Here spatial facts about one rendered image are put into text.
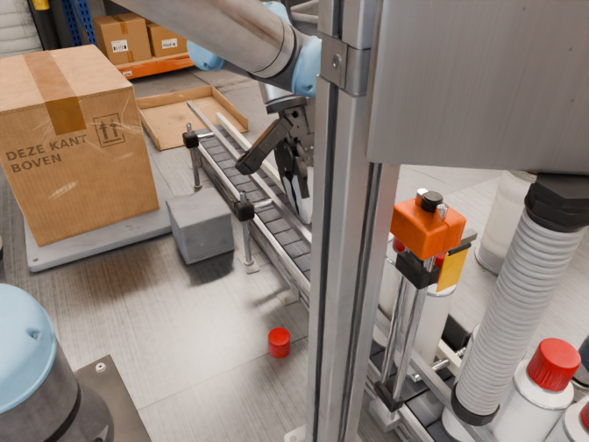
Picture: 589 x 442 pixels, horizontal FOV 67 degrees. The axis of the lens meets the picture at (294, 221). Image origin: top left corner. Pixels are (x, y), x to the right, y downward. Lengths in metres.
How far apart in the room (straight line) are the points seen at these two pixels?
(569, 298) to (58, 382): 0.72
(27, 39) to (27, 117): 3.86
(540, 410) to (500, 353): 0.16
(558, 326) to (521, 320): 0.48
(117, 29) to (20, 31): 0.88
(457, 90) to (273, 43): 0.35
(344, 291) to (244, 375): 0.36
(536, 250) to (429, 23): 0.13
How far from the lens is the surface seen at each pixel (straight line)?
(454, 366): 0.64
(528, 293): 0.29
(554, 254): 0.28
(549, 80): 0.24
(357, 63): 0.27
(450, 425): 0.60
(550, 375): 0.46
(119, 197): 0.96
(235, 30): 0.51
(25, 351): 0.49
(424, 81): 0.23
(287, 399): 0.67
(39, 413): 0.54
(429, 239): 0.36
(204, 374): 0.71
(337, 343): 0.41
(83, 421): 0.60
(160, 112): 1.49
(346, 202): 0.30
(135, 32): 4.24
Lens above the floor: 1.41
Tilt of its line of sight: 37 degrees down
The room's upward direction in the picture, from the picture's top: straight up
